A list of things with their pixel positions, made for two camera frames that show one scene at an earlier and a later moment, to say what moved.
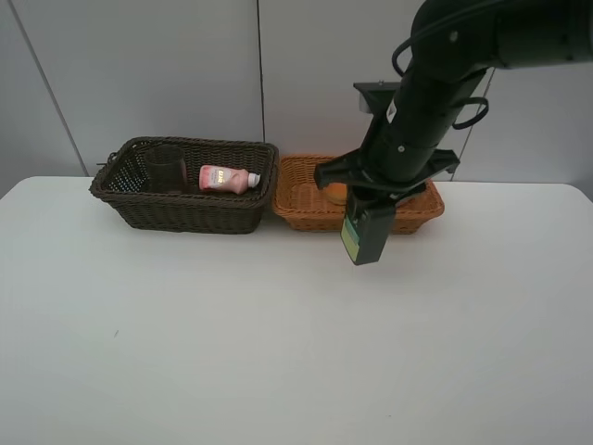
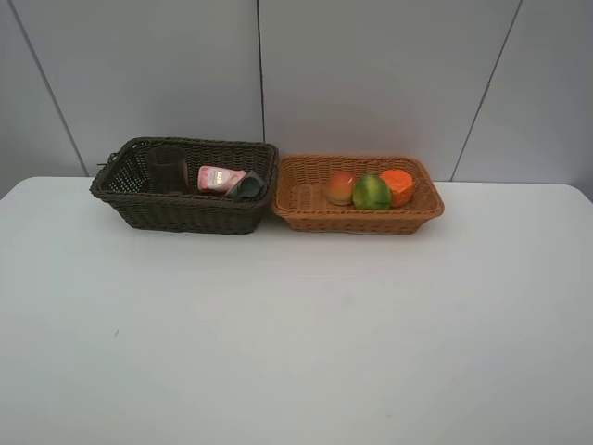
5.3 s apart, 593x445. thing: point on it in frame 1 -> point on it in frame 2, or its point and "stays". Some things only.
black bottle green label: (366, 225) -> (248, 186)
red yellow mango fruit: (337, 193) stays
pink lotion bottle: (227, 179) stays
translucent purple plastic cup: (166, 169) stays
